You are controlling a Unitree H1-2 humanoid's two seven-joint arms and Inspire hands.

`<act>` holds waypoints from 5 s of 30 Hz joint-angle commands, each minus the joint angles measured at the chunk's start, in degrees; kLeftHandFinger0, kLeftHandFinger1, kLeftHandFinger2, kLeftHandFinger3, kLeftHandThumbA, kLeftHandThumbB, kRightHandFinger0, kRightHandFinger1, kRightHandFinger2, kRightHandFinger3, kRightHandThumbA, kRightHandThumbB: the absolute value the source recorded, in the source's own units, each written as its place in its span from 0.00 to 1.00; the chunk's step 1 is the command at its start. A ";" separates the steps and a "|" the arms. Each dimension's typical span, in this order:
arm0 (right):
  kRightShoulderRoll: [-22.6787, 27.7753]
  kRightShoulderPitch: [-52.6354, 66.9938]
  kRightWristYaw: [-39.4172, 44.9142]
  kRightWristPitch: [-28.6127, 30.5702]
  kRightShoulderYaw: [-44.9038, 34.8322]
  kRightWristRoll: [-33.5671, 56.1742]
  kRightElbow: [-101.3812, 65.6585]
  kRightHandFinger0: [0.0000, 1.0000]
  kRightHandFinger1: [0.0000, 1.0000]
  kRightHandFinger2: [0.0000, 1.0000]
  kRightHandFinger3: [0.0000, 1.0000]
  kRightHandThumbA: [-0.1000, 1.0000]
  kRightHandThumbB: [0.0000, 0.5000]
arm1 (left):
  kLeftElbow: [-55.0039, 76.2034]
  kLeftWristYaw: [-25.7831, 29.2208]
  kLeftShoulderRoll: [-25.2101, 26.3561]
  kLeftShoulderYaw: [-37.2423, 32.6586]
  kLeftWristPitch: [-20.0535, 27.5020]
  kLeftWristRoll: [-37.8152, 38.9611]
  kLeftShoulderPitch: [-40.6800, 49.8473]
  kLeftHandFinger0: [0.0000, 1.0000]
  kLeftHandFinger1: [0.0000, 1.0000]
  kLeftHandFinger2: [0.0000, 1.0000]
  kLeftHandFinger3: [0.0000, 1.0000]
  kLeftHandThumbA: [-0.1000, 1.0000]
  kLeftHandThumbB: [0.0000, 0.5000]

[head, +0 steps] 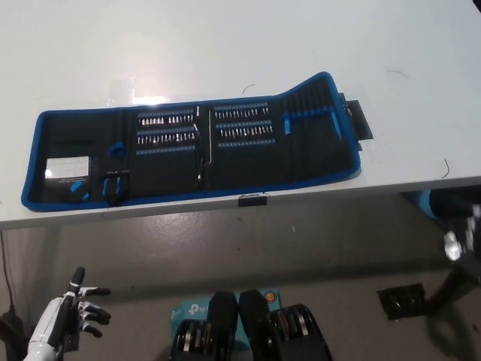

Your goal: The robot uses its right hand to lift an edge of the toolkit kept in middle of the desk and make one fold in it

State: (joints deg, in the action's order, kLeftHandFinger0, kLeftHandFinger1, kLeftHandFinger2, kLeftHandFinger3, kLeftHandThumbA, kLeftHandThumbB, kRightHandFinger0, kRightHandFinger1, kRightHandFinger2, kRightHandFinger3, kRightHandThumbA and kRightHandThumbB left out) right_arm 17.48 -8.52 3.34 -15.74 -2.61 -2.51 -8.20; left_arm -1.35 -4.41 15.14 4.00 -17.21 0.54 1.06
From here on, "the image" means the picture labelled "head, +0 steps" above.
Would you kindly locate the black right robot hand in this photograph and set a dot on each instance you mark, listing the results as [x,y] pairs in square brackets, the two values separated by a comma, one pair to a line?
[467,240]

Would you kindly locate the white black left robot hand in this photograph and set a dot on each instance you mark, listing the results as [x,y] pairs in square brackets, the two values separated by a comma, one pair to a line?
[52,319]

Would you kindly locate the black blue-trimmed toolkit roll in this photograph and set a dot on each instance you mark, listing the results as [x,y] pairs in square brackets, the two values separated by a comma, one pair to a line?
[248,169]

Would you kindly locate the black tape patch on desk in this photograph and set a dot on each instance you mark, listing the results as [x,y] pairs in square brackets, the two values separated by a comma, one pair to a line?
[360,120]

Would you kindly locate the black adapter box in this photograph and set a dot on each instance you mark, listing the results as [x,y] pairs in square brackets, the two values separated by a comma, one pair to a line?
[11,334]

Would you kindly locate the blue plastic object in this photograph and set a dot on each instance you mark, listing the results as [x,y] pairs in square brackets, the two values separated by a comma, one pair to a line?
[424,203]

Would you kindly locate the black tape patch on floor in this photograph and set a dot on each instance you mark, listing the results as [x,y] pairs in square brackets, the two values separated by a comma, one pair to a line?
[402,302]

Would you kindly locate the blue triangular pick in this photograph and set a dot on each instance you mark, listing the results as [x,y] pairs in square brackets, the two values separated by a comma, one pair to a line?
[77,185]
[85,196]

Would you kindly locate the teal tp-link box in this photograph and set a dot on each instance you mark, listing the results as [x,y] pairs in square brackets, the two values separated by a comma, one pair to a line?
[189,310]

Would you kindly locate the white grid card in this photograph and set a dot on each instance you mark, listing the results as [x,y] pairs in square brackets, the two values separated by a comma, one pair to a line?
[67,167]

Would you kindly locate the long blue spudger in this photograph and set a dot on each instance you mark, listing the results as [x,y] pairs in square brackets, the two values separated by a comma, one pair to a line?
[337,122]

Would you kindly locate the blue suction cup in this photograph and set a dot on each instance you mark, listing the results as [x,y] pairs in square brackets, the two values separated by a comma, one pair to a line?
[116,149]

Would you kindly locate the silver screwdriver bit row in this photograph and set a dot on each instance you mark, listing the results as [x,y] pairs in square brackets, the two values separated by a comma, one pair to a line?
[165,139]
[167,121]
[246,132]
[242,114]

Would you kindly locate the short blue spudger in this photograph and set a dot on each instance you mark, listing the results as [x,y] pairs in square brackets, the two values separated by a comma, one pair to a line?
[287,123]

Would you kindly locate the small black tape strip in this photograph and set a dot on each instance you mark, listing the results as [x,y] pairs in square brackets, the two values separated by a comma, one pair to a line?
[252,201]

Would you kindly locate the thin silver extension rod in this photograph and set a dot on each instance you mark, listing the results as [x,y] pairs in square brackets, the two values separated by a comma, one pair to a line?
[209,143]

